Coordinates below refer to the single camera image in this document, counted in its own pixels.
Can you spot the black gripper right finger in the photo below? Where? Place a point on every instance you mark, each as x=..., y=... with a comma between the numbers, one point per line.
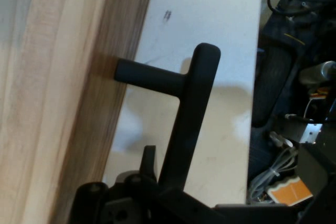
x=315, y=171

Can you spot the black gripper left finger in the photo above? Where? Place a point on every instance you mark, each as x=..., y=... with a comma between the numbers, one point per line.
x=149, y=161

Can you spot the wooden cabinet door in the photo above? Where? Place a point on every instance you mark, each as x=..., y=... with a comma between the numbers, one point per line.
x=65, y=103

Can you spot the orange card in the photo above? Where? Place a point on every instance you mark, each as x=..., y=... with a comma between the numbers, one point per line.
x=291, y=193

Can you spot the aluminium block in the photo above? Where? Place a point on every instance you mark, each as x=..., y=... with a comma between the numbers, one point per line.
x=311, y=132

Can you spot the black rubber wheel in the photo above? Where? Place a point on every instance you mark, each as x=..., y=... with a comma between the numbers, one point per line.
x=273, y=85

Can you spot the silver metal cylinder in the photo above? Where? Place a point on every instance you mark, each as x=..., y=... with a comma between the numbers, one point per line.
x=325, y=68

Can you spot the black machine with yellow stripe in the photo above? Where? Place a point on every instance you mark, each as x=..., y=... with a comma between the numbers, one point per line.
x=286, y=30

